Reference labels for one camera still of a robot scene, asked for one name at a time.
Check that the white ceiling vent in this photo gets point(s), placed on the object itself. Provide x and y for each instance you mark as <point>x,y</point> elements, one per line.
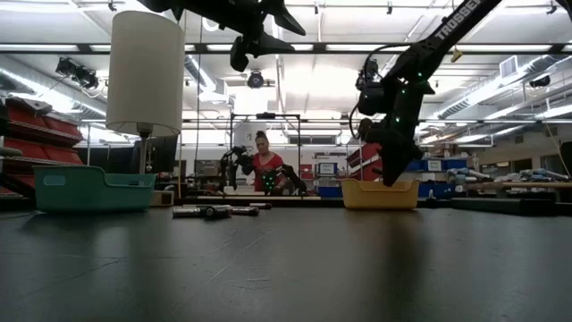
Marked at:
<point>509,67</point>

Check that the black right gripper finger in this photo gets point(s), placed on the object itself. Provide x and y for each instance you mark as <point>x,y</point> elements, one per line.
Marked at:
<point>393,170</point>
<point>407,164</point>

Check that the black ceiling light rail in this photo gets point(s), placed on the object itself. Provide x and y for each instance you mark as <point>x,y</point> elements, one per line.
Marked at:
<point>319,48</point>

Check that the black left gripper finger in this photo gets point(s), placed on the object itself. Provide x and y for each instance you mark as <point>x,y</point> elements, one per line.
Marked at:
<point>270,44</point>
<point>281,18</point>

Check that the black ceiling fixture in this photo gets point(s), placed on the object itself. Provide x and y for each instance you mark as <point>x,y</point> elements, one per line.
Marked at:
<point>540,81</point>

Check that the yellow plastic bin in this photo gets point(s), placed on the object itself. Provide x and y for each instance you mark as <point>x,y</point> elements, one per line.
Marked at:
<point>380,199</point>

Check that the black ceiling camera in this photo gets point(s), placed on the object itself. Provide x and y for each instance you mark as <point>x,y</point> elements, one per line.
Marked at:
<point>255,79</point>
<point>76,73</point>
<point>367,69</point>

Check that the teal plastic bin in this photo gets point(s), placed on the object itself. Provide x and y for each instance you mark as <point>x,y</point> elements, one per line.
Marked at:
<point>89,192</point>

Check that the blue bin shelf row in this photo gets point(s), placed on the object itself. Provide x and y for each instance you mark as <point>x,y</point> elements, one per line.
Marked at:
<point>438,164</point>

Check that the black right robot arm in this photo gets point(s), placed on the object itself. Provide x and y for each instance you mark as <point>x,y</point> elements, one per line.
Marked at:
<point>447,27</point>

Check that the background black robot arm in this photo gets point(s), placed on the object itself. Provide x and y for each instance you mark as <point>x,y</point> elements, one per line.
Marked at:
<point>288,176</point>
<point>234,163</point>

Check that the wooden workbench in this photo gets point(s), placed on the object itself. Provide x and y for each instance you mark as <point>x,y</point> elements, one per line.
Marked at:
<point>527,185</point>

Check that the grey rolled material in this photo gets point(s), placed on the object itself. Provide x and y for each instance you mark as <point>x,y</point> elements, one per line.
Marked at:
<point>467,174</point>
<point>543,174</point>

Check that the blue storage bin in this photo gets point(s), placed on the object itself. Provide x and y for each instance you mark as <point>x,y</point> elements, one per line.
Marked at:
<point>435,190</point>
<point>330,191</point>

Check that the red storage bin rack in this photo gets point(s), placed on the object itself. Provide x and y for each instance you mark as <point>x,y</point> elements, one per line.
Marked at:
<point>40,149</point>

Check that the black monitor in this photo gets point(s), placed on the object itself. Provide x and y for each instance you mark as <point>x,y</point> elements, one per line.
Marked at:
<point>163,154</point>

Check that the white cylindrical tank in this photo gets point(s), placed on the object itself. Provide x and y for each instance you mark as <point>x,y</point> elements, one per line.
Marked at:
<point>243,134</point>

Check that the black metal frame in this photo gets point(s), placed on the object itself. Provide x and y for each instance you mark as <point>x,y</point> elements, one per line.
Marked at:
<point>268,116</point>

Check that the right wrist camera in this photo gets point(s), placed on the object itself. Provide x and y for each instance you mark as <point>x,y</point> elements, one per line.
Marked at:
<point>371,98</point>

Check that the yellow hanging connector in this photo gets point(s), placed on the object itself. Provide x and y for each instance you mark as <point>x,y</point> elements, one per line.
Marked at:
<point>456,56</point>

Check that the person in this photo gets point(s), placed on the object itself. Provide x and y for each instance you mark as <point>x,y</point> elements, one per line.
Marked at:
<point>267,167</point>

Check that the white shade wooden base lamp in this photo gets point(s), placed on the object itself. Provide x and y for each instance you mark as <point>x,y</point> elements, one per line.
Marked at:
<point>147,71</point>

